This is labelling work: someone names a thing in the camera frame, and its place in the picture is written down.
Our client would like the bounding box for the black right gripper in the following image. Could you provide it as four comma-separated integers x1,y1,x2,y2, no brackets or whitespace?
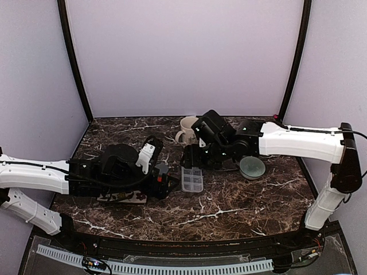
181,140,232,171

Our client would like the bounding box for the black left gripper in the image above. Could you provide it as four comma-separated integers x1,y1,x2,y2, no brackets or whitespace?
103,165,180,200

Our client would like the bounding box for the orange bottle with grey lid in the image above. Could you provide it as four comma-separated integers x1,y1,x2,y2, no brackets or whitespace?
155,162,169,182

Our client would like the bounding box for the clear plastic pill organizer box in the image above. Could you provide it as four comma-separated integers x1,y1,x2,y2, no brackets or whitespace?
181,167,204,193

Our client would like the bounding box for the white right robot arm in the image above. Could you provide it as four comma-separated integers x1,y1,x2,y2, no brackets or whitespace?
181,110,364,249

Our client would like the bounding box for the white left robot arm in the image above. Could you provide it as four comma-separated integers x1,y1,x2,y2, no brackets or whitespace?
1,140,179,250

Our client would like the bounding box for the white ceramic mug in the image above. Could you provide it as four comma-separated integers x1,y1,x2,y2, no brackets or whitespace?
175,116,200,146

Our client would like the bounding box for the floral square plate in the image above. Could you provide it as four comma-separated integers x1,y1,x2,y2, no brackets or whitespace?
97,191,147,205

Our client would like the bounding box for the green bowl right side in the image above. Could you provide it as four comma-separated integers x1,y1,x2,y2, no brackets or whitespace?
239,156,266,180

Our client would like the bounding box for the black front table rail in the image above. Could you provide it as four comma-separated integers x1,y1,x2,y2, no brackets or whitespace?
52,230,325,258

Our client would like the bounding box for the white slotted cable duct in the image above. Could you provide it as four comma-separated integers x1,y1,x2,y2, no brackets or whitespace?
36,245,274,275

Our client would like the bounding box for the black right frame post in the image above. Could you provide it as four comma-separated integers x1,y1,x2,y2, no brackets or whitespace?
278,0,312,122

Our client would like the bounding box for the black frame post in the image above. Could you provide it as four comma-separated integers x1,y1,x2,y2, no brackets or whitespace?
278,0,312,122
57,0,94,124

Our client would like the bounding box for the black left frame post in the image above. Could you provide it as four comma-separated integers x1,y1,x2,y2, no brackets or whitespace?
57,0,94,124

